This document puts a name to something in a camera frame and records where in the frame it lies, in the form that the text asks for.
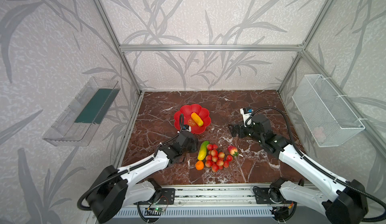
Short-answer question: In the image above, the fake strawberry with green leaf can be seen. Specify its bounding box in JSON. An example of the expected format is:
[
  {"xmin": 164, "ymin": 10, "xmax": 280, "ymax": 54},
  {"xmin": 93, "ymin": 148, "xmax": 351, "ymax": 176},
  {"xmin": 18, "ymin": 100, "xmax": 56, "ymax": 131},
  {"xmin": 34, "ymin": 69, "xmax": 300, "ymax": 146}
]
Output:
[{"xmin": 227, "ymin": 146, "xmax": 239, "ymax": 157}]

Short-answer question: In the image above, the yellow fake banana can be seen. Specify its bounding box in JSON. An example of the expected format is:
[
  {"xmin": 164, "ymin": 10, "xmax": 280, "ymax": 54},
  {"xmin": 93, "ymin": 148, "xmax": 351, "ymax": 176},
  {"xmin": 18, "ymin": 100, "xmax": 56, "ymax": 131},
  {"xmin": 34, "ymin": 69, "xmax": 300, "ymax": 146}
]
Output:
[{"xmin": 191, "ymin": 112, "xmax": 204, "ymax": 127}]

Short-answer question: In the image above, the fake orange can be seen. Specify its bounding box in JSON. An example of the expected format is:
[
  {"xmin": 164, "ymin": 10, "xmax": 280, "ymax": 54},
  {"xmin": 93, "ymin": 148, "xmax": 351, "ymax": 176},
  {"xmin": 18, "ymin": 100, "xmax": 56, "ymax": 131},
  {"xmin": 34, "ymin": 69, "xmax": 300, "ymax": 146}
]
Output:
[{"xmin": 195, "ymin": 160, "xmax": 205, "ymax": 171}]

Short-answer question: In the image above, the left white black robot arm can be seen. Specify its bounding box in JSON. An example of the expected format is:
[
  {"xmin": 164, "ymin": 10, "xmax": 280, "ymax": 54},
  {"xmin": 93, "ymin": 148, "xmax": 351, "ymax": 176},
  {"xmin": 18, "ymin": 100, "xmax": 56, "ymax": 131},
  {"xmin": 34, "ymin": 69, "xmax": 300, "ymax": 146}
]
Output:
[{"xmin": 77, "ymin": 130, "xmax": 199, "ymax": 224}]

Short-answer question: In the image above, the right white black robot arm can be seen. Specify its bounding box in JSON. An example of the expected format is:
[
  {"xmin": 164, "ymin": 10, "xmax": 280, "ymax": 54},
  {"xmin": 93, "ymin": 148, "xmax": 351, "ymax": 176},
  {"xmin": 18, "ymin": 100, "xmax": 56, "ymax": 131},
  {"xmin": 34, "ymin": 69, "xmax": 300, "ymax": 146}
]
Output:
[{"xmin": 228, "ymin": 115, "xmax": 386, "ymax": 224}]

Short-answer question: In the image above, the red flower-shaped fruit bowl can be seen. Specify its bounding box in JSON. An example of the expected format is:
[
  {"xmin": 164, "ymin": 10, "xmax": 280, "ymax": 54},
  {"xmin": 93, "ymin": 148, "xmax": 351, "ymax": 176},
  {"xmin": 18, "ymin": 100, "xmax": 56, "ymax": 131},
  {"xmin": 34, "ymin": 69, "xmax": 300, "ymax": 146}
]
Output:
[{"xmin": 174, "ymin": 104, "xmax": 212, "ymax": 135}]

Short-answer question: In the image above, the pink object in basket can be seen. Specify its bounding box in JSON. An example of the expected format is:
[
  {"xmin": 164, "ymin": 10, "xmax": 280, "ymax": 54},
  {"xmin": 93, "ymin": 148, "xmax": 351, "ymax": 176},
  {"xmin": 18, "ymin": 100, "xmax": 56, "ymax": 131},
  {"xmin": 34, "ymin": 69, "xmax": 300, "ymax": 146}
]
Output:
[{"xmin": 312, "ymin": 126, "xmax": 327, "ymax": 143}]

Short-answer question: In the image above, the green circuit board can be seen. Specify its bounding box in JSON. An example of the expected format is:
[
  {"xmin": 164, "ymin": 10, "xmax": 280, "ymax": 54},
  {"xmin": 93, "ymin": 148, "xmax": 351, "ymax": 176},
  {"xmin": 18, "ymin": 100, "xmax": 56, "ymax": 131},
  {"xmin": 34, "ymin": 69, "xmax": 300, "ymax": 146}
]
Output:
[{"xmin": 146, "ymin": 207, "xmax": 167, "ymax": 216}]

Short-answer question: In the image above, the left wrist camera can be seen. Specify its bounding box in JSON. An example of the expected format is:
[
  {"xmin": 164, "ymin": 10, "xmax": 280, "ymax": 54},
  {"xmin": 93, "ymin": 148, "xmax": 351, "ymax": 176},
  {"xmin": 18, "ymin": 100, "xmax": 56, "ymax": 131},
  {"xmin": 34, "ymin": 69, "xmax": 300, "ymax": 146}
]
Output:
[{"xmin": 181, "ymin": 124, "xmax": 192, "ymax": 132}]

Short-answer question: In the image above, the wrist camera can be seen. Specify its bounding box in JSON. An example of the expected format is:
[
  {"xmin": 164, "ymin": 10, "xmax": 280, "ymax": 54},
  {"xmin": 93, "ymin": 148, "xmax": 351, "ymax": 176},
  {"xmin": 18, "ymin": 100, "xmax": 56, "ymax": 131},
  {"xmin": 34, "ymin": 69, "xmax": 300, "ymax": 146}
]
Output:
[
  {"xmin": 181, "ymin": 124, "xmax": 192, "ymax": 132},
  {"xmin": 240, "ymin": 107, "xmax": 253, "ymax": 126}
]

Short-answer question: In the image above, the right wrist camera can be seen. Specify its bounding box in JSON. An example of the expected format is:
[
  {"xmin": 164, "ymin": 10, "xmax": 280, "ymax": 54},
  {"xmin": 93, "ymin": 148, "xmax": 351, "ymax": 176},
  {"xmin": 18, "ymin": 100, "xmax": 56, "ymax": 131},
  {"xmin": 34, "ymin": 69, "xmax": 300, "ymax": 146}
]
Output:
[{"xmin": 240, "ymin": 107, "xmax": 253, "ymax": 126}]

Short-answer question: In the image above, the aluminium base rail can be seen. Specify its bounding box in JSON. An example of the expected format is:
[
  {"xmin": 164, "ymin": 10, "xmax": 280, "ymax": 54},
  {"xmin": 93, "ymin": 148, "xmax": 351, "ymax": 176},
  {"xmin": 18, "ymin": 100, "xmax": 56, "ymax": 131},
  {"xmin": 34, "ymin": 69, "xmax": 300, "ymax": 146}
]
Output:
[{"xmin": 114, "ymin": 184, "xmax": 317, "ymax": 219}]

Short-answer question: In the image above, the white wire mesh basket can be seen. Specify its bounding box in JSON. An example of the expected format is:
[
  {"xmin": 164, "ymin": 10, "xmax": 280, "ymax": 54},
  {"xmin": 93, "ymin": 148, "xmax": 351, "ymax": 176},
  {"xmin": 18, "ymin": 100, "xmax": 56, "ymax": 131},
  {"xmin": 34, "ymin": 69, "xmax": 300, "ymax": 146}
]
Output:
[{"xmin": 292, "ymin": 74, "xmax": 365, "ymax": 148}]

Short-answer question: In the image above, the clear plastic wall shelf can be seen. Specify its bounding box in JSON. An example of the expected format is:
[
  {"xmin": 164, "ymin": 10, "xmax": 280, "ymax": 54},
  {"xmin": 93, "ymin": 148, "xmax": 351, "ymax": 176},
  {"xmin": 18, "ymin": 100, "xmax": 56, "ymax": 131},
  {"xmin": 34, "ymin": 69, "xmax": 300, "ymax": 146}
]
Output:
[{"xmin": 43, "ymin": 77, "xmax": 121, "ymax": 147}]

